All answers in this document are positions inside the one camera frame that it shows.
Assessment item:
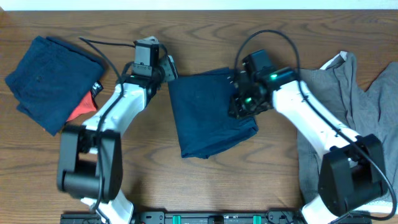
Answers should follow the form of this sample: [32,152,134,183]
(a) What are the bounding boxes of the navy blue shorts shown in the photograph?
[169,67,259,159]
[5,36,105,136]

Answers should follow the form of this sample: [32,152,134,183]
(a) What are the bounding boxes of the grey shorts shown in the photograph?
[297,51,397,203]

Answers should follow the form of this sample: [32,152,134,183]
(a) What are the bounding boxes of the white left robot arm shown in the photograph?
[57,55,178,223]

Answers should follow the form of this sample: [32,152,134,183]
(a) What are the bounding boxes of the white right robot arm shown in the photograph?
[229,67,397,223]

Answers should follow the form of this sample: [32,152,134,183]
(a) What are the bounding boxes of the orange red folded garment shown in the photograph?
[43,90,98,131]

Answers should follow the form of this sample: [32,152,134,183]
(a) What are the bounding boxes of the folded navy blue shorts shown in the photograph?
[5,36,105,136]

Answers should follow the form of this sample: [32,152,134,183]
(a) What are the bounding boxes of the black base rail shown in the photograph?
[60,210,372,224]

